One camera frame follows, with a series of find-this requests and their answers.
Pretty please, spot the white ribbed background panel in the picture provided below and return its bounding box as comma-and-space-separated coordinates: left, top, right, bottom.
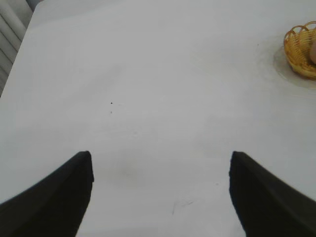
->
0, 0, 41, 97

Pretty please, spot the yellow woven wicker basket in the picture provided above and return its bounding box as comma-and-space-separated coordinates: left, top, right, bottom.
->
283, 20, 316, 80

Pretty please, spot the clear glass plate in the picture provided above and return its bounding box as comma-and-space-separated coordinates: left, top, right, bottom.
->
273, 44, 316, 88

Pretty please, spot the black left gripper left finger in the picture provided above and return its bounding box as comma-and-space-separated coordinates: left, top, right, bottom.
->
0, 151, 95, 237

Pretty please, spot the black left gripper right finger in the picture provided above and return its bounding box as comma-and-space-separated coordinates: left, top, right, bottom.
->
228, 151, 316, 237

